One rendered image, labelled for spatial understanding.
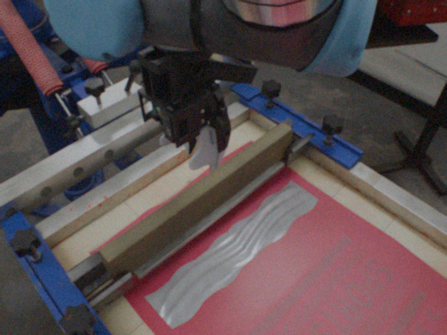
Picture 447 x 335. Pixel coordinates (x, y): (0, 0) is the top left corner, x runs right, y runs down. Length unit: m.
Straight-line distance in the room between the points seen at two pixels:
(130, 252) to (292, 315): 0.26
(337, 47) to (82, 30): 0.17
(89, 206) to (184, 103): 0.33
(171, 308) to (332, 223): 0.32
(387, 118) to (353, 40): 2.40
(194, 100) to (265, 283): 0.33
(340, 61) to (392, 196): 0.53
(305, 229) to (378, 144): 1.75
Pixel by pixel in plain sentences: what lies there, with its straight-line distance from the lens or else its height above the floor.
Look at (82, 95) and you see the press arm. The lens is 0.87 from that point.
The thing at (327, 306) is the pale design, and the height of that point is 0.95.
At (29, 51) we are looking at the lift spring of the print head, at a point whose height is 1.12.
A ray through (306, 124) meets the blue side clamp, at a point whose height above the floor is 1.00.
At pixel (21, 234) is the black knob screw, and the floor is 1.06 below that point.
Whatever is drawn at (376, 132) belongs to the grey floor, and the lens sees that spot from 2.48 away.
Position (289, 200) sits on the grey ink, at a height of 0.96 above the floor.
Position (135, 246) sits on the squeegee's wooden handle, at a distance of 0.56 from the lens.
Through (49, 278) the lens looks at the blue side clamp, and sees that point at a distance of 0.64.
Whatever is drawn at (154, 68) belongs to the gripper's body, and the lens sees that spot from 0.41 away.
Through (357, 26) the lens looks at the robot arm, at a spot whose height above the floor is 1.43.
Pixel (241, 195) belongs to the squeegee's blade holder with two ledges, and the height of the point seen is 1.00.
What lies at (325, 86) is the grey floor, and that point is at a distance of 2.76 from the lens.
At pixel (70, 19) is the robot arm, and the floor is 1.41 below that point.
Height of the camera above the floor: 1.52
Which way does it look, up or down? 47 degrees down
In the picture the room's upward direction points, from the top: straight up
